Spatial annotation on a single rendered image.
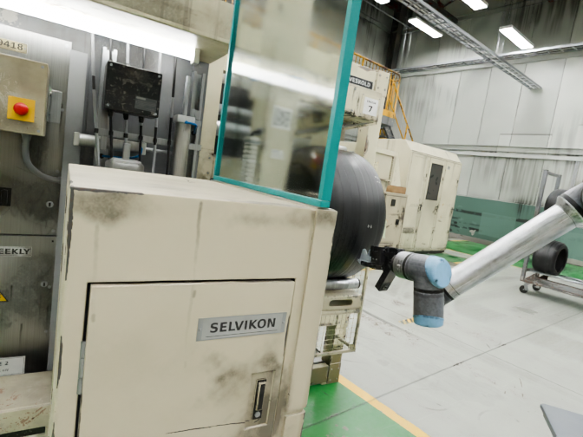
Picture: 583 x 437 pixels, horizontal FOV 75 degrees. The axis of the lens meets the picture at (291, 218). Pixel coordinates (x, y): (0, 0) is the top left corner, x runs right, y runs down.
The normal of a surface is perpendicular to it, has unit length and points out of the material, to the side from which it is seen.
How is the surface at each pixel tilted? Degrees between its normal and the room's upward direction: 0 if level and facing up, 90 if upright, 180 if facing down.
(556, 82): 90
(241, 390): 90
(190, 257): 90
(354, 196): 68
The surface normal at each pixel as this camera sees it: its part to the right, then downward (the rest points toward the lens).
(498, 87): -0.77, -0.04
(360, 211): 0.51, -0.02
